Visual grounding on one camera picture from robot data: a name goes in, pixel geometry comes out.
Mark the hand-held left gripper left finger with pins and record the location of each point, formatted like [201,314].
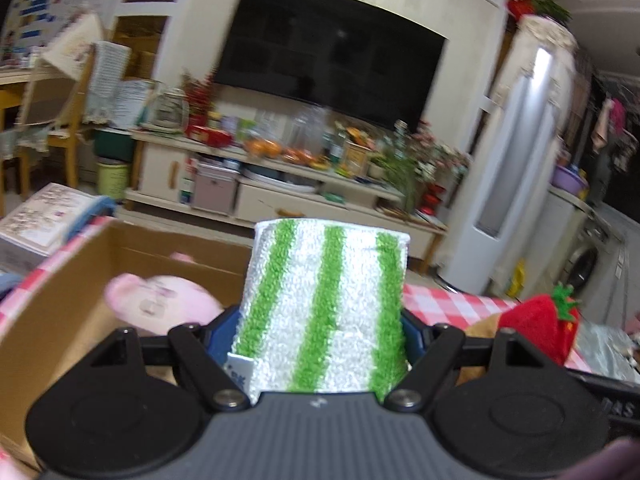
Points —
[222,340]

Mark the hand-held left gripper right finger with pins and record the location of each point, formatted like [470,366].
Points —
[412,335]

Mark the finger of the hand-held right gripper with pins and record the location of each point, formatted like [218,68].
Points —
[600,382]

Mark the pink plush toy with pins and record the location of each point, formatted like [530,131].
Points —
[165,300]

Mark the green white striped towel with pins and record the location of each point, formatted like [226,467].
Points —
[320,310]

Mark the cardboard box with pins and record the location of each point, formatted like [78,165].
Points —
[60,320]

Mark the grey patterned cushion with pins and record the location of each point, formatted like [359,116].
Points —
[610,350]

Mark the red white checkered tablecloth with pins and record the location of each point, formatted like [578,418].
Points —
[440,305]

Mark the tan plush toy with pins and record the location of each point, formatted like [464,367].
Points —
[482,327]

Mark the red strawberry plush toy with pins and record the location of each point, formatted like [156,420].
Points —
[530,325]

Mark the yellow plastic toy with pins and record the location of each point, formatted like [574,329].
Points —
[516,277]

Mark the silver washing machine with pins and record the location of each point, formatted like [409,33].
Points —
[585,265]

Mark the pink storage box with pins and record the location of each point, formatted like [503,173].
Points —
[215,190]

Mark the green potted plant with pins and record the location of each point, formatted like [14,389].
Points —
[400,180]

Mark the cream television cabinet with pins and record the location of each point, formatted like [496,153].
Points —
[155,170]

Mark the pink white flower bouquet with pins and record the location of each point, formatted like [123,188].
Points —
[435,152]

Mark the yellow green bucket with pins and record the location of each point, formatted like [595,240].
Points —
[112,180]

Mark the bag of oranges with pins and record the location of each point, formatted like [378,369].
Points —
[262,149]

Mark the white standing air conditioner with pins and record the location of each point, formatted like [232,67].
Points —
[505,160]

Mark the purple plastic basin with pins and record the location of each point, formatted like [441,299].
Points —
[570,182]

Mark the red tin box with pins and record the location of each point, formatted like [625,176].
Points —
[207,136]

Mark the green storage bin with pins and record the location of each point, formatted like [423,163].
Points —
[114,144]

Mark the clear plastic bag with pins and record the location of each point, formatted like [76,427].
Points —
[307,130]

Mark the glass tank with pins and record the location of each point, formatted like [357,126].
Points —
[167,110]

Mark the red berry branch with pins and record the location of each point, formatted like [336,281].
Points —
[197,92]

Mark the white crochet lace cover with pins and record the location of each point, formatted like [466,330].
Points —
[107,85]

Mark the wooden chair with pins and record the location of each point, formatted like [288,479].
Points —
[50,110]

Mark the black flat television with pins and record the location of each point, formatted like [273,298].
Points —
[325,50]

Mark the beige embroidered cloth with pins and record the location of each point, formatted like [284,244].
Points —
[72,45]

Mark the red green decoration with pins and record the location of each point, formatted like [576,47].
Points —
[540,9]

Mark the wall poster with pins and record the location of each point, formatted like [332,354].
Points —
[45,0]

